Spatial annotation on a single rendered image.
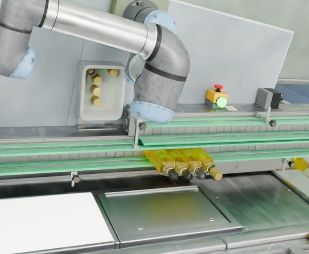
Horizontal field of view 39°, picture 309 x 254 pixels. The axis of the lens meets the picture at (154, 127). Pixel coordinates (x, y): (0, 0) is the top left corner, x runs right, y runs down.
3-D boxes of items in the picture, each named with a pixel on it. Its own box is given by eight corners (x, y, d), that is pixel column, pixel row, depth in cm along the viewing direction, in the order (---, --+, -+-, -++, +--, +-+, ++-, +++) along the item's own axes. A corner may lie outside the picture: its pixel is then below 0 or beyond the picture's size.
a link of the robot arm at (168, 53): (210, 39, 109) (9, -25, 86) (195, 80, 112) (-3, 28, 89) (189, 29, 119) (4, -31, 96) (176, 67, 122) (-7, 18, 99)
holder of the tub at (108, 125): (74, 125, 181) (78, 132, 174) (78, 60, 171) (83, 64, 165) (113, 124, 188) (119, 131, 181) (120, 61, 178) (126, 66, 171)
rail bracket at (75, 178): (63, 176, 174) (70, 193, 162) (64, 161, 171) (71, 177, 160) (73, 176, 175) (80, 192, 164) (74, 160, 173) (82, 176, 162)
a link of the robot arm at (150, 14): (169, 12, 159) (184, 18, 147) (157, 48, 162) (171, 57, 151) (140, 2, 153) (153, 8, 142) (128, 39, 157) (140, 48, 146)
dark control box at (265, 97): (254, 103, 211) (264, 109, 204) (257, 87, 208) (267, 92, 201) (268, 103, 214) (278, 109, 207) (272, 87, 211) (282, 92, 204)
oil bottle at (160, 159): (143, 154, 183) (162, 178, 165) (144, 141, 181) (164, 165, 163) (155, 153, 185) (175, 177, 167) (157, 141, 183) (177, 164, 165)
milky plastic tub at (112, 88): (75, 113, 179) (79, 121, 171) (78, 59, 171) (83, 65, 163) (116, 113, 185) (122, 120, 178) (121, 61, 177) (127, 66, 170)
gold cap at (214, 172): (207, 173, 169) (213, 179, 165) (212, 166, 168) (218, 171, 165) (214, 176, 171) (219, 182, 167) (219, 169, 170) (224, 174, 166)
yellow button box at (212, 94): (204, 103, 200) (212, 108, 194) (207, 87, 198) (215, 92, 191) (217, 103, 203) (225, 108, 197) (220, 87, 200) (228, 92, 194)
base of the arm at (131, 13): (131, -8, 161) (139, -5, 152) (166, 7, 168) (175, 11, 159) (116, 30, 165) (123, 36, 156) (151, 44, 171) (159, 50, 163)
